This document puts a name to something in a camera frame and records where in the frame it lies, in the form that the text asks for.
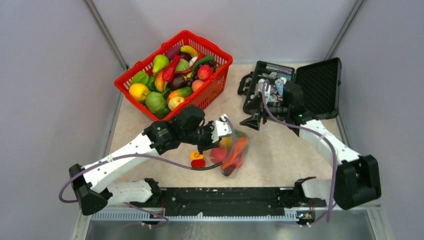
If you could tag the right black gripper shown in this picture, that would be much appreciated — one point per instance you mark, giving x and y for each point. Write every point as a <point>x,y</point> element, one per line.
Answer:
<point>258,104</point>

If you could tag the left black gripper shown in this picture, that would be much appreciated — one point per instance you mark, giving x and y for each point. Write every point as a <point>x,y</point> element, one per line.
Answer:
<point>210,144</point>

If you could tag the red toy apple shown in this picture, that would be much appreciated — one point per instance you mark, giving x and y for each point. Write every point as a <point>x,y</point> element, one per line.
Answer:
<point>217,155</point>
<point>237,162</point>

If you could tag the clear zip top bag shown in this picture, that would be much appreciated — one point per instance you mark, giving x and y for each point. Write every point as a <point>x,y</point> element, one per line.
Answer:
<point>238,134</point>

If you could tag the orange toy carrot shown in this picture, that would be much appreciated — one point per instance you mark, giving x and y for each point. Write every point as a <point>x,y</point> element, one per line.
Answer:
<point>239,145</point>

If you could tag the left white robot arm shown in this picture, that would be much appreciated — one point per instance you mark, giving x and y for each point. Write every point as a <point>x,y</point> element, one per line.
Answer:
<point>94,184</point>

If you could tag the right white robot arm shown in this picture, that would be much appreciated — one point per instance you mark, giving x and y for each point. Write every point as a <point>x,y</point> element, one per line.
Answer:
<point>355,178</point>

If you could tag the yellow and red button toy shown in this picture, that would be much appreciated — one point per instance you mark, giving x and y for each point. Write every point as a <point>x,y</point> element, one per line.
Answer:
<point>197,160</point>

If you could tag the red plastic basket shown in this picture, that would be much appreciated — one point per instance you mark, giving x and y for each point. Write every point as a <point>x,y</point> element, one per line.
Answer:
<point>205,95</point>

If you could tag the green toy cucumber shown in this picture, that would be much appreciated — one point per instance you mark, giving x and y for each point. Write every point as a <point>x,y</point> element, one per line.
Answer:
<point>201,61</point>

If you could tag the black open case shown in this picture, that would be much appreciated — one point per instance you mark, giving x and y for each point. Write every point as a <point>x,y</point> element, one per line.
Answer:
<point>310,92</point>

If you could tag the red toy chili pepper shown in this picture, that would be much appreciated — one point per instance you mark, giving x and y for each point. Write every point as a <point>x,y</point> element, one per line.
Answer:
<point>169,72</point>

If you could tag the yellow toy lemon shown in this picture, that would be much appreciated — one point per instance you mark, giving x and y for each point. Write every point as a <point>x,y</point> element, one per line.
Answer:
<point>139,92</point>

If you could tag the green toy pear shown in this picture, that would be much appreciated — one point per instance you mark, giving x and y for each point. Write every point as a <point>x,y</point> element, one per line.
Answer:
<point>159,63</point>

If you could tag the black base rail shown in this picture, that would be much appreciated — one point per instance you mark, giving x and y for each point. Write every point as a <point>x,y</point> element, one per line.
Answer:
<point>228,201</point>

